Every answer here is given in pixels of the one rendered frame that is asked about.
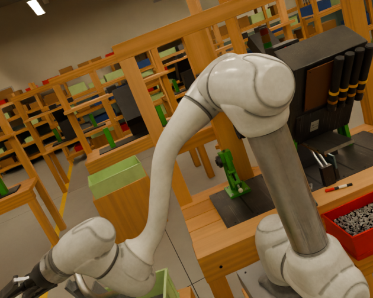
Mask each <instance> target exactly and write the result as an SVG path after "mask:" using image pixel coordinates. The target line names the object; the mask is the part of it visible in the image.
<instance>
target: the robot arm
mask: <svg viewBox="0 0 373 298"><path fill-rule="evenodd" d="M294 93H295V78H294V75H293V72H292V71H291V69H290V68H289V67H288V66H287V65H286V64H285V63H284V62H283V61H281V60H280V59H278V58H276V57H274V56H270V55H268V54H262V53H248V54H240V55H238V54H235V53H226V54H224V55H222V56H220V57H218V58H216V59H215V60H213V61H212V62H211V63H210V64H209V65H208V66H207V67H206V68H205V69H204V70H203V71H202V73H201V74H200V75H199V76H198V77H197V78H196V79H195V81H194V82H193V83H192V85H191V86H190V88H189V89H188V91H187V92H186V94H185V95H184V97H183V98H182V99H181V101H180V103H179V105H178V107H177V109H176V110H175V112H174V113H173V115H172V117H171V119H170V120H169V122H168V124H167V125H166V127H165V129H164V130H163V132H162V133H161V135H160V137H159V140H158V142H157V144H156V147H155V151H154V154H153V160H152V170H151V178H150V196H149V213H148V219H147V224H146V226H145V228H144V230H143V232H142V233H141V234H140V235H139V236H138V237H136V238H133V239H127V240H125V241H124V242H122V243H120V244H116V243H115V238H116V231H115V228H114V226H113V224H112V223H111V222H110V221H109V220H107V219H105V218H103V217H100V216H96V217H93V218H90V219H87V220H85V221H83V222H81V223H80V224H78V225H76V226H75V227H73V228H72V229H71V230H70V231H68V232H67V233H66V234H64V236H62V237H61V239H60V240H59V242H58V243H57V244H56V245H55V246H54V247H53V248H52V249H51V250H49V251H48V252H47V253H45V254H44V255H43V256H42V258H41V260H40V262H38V263H37V264H36V265H35V266H34V268H33V269H32V271H31V272H30V273H28V274H26V275H25V276H24V277H19V276H18V275H14V276H13V278H12V280H11V281H10V282H9V283H8V284H7V285H6V286H5V287H4V288H3V289H2V290H1V291H0V298H38V297H40V296H41V295H43V294H45V293H46V292H47V291H49V290H51V289H53V288H55V287H57V286H58V285H57V284H59V283H62V282H64V281H65V280H66V279H68V278H69V277H70V276H72V275H74V274H75V273H76V274H83V275H86V276H90V277H93V278H95V279H96V280H98V281H99V282H101V283H102V284H103V285H104V286H106V287H108V288H109V289H111V290H113V291H116V292H118V293H120V294H123V295H126V296H130V297H142V296H144V295H146V294H148V293H149V292H150V291H151V290H152V288H153V287H154V285H155V282H156V272H155V268H154V267H153V264H154V260H153V254H154V252H155V250H156V248H157V246H158V244H159V243H160V240H161V239H162V236H163V233H164V231H165V227H166V222H167V218H168V209H169V200H170V195H171V185H172V176H173V168H174V165H175V160H176V157H177V155H178V153H179V151H180V149H181V148H182V146H183V145H184V144H185V143H186V142H187V141H188V140H189V139H190V138H191V137H192V136H193V135H195V134H196V133H197V132H198V131H199V130H200V129H202V128H203V127H204V126H206V125H207V124H208V123H209V122H210V121H211V120H212V119H213V118H214V117H215V116H216V115H217V114H218V113H219V112H224V113H225V114H226V115H227V117H228V118H229V120H231V122H232V123H233V125H234V126H235V128H236V129H237V130H238V132H239V133H241V134H242V135H243V136H245V137H247V140H248V142H249V144H250V147H251V149H252V151H253V154H254V156H255V159H256V161H257V164H258V166H259V168H260V171H261V173H262V176H263V179H264V181H265V183H266V186H267V188H268V190H269V193H270V195H271V198H272V200H273V203H274V205H275V208H276V210H277V212H278V214H272V215H268V216H266V217H264V218H263V219H262V220H261V221H260V223H259V225H258V226H257V227H256V232H255V244H256V249H257V252H258V255H259V258H260V261H261V264H262V266H263V269H264V270H265V273H266V274H265V275H264V276H261V277H259V278H258V282H259V284H260V285H261V286H264V287H265V288H266V289H268V290H269V291H270V292H271V293H272V294H273V295H274V296H275V297H276V298H369V297H370V294H369V285H368V283H367V281H366V279H365V277H364V275H363V274H362V272H361V270H359V269H358V268H357V267H355V265H354V263H353V261H352V260H351V259H350V258H349V256H348V255H347V253H346V252H345V250H344V249H343V247H342V246H341V244H340V242H339V241H338V240H337V238H335V237H334V236H333V235H330V234H328V233H326V231H325V228H324V226H323V223H322V220H321V217H320V214H319V211H318V209H317V206H316V203H315V201H314V197H313V194H312V192H311V189H310V186H309V184H308V181H307V178H306V175H305V172H304V169H303V167H302V164H301V161H300V158H299V156H298V153H297V150H296V147H295V144H294V142H293V139H292V136H291V133H290V130H289V127H288V125H287V121H288V118H289V114H290V103H291V101H292V99H293V97H294ZM22 293H23V294H22ZM35 294H36V295H35Z"/></svg>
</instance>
